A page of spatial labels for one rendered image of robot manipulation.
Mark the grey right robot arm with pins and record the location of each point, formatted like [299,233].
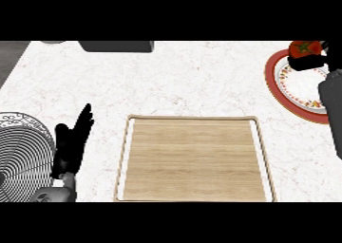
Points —
[336,117]

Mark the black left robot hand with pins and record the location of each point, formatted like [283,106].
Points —
[71,148]

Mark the red rimmed floral plate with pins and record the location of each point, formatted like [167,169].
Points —
[298,88]

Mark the red tomato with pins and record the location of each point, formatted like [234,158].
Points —
[304,48]

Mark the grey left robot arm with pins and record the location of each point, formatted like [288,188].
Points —
[59,193]

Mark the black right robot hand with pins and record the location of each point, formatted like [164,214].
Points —
[311,61]

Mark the grey round object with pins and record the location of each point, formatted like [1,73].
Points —
[53,41]

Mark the black and white striped plate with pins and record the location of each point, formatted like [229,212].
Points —
[16,158]

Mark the dark grey appliance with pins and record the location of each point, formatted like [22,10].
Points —
[116,46]

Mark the wooden tray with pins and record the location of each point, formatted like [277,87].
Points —
[193,159]

